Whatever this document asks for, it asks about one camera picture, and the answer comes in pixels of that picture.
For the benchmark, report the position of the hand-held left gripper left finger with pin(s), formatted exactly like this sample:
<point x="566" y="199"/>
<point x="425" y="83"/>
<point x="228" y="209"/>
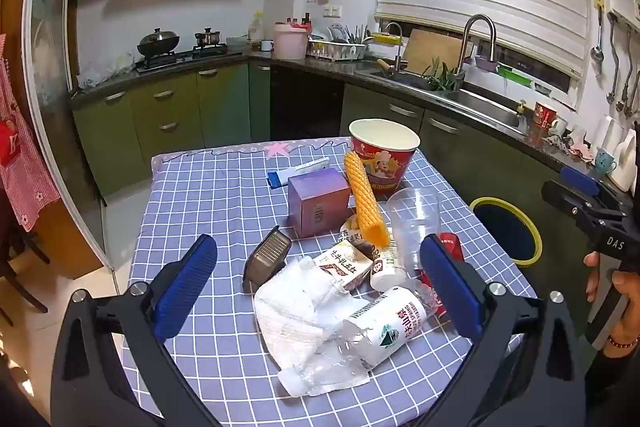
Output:
<point x="185" y="287"/>

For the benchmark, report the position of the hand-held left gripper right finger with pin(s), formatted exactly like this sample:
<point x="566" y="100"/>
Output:
<point x="450" y="287"/>

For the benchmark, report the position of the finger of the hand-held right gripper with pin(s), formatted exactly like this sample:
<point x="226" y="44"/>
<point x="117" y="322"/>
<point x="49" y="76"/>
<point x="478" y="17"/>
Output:
<point x="580" y="181"/>
<point x="585" y="219"/>

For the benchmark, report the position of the red soda can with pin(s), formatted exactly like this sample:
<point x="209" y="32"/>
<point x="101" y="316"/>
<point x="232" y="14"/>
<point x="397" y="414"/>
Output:
<point x="450" y="244"/>

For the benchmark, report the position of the small white yogurt bottle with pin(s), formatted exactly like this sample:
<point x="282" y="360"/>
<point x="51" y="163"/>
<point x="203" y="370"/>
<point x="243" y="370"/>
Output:
<point x="387" y="272"/>

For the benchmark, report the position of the clear plastic cup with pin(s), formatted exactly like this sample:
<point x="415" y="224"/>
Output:
<point x="412" y="227"/>

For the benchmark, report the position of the yellow rimmed bin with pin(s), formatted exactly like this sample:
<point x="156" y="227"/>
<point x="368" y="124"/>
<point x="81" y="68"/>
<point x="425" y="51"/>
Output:
<point x="505" y="232"/>

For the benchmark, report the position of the clear plastic water bottle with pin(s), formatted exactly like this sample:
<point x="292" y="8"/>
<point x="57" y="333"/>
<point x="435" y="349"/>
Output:
<point x="380" y="322"/>

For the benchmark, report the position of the black ribbed plastic tray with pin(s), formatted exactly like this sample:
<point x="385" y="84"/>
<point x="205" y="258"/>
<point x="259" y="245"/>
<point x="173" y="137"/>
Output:
<point x="265" y="262"/>

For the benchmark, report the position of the white milk carton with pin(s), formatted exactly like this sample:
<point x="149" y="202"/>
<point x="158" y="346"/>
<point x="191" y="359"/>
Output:
<point x="345" y="264"/>

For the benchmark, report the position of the white paper towel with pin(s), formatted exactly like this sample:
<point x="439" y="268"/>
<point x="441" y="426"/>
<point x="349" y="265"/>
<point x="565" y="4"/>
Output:
<point x="290" y="312"/>

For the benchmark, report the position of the snack wrapper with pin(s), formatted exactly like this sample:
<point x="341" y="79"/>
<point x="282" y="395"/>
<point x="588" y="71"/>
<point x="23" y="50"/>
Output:
<point x="352" y="232"/>

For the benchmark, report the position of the yellow foam fruit net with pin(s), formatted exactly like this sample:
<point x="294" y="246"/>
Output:
<point x="365" y="202"/>

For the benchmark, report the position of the red instant noodle cup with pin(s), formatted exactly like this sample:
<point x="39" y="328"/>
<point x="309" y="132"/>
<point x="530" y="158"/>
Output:
<point x="385" y="162"/>

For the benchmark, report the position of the purple cardboard box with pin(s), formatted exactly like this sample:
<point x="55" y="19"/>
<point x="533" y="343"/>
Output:
<point x="320" y="202"/>

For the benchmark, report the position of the person's right forearm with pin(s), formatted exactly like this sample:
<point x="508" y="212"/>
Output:
<point x="620" y="382"/>

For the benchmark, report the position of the person's right hand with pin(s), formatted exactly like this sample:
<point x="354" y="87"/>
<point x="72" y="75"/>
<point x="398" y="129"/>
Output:
<point x="627" y="284"/>

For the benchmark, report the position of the pink cloth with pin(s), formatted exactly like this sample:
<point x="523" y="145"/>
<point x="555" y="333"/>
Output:
<point x="581" y="150"/>

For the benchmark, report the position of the light blue mug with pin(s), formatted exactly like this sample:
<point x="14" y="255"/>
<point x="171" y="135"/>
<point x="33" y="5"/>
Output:
<point x="604" y="162"/>

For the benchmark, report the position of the white kettle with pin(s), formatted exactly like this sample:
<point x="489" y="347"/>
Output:
<point x="625" y="167"/>

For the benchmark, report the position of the white jug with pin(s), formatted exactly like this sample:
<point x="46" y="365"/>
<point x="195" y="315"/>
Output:
<point x="607" y="132"/>

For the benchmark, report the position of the red printed mug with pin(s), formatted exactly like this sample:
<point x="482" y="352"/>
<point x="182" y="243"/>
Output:
<point x="544" y="117"/>

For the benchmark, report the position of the blue checked tablecloth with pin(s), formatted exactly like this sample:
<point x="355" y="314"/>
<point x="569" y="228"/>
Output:
<point x="200" y="207"/>

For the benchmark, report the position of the hanging steel ladle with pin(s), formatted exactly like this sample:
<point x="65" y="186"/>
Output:
<point x="596" y="52"/>
<point x="612" y="72"/>
<point x="625" y="77"/>
<point x="632" y="102"/>

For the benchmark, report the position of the green drain rack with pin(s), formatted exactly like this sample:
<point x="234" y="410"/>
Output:
<point x="514" y="75"/>

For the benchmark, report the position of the steel sink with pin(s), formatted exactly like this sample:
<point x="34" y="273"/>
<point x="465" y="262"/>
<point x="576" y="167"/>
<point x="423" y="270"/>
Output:
<point x="480" y="104"/>

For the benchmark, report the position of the green lower cabinets under sink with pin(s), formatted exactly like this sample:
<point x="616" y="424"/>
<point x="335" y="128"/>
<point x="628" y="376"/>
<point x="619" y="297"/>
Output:
<point x="450" y="157"/>

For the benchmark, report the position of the purple sponge holder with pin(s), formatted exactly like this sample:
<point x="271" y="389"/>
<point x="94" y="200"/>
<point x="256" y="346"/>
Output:
<point x="486" y="63"/>

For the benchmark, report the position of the green lower cabinets with drawers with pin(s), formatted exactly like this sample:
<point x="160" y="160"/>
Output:
<point x="165" y="127"/>

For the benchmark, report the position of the dark wooden chair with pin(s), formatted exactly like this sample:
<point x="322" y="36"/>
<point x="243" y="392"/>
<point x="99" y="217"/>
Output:
<point x="17" y="267"/>

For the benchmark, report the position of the green leafy plant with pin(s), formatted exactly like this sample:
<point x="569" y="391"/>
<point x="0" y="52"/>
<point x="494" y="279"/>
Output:
<point x="442" y="79"/>

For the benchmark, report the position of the tall steel faucet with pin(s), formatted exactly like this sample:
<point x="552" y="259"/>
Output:
<point x="467" y="42"/>

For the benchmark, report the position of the wooden cutting board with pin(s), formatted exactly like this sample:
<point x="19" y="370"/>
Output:
<point x="430" y="52"/>

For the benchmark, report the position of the red checked apron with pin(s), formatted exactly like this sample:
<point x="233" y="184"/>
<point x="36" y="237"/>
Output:
<point x="20" y="157"/>

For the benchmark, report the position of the black built-in appliance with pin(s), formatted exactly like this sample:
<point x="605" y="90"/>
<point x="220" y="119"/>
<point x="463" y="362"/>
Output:
<point x="305" y="107"/>

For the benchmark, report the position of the small steel faucet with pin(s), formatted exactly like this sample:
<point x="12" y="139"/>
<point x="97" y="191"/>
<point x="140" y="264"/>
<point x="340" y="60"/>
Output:
<point x="397" y="47"/>

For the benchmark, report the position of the black gas stove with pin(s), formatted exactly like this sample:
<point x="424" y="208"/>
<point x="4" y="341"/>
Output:
<point x="185" y="58"/>

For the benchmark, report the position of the yellow sink tray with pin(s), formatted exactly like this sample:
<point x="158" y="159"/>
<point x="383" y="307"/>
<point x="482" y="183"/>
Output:
<point x="385" y="38"/>

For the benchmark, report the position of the black wok with lid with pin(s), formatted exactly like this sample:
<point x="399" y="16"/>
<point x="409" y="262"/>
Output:
<point x="157" y="42"/>

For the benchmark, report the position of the small steel pot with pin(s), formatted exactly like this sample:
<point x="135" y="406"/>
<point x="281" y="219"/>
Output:
<point x="207" y="38"/>

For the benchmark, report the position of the small white mug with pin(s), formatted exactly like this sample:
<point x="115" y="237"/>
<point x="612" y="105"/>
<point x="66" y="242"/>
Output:
<point x="267" y="46"/>

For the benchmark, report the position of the dark stone countertop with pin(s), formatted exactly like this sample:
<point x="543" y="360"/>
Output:
<point x="320" y="66"/>

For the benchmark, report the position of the white dish rack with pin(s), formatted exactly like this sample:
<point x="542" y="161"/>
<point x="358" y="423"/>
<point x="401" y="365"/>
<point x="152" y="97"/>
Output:
<point x="337" y="49"/>

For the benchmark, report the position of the pink lidded container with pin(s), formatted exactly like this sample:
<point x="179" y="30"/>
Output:
<point x="290" y="42"/>

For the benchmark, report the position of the silver refrigerator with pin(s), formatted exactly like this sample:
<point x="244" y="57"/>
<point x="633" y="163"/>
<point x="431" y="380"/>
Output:
<point x="50" y="57"/>

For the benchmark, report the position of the clear oil bottle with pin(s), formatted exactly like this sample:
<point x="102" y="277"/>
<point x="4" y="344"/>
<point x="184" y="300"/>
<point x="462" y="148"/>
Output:
<point x="256" y="29"/>

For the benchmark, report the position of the white wall socket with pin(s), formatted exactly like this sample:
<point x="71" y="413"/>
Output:
<point x="331" y="11"/>

